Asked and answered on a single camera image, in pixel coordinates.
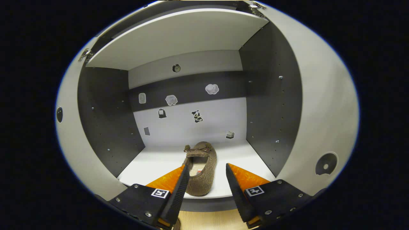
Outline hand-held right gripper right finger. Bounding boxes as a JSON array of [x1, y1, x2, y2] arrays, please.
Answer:
[[226, 163, 313, 229]]

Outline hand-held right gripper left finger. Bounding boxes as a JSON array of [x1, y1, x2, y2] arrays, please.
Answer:
[[109, 164, 190, 230]]

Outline white shoe cabinet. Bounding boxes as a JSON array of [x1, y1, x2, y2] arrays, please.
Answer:
[[78, 0, 304, 213]]

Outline white shoe cabinet door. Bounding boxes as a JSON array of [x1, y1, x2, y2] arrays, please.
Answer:
[[55, 35, 128, 202], [256, 2, 360, 197]]

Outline brown fuzzy shoe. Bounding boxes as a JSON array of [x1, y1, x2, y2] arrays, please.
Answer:
[[184, 142, 218, 197]]

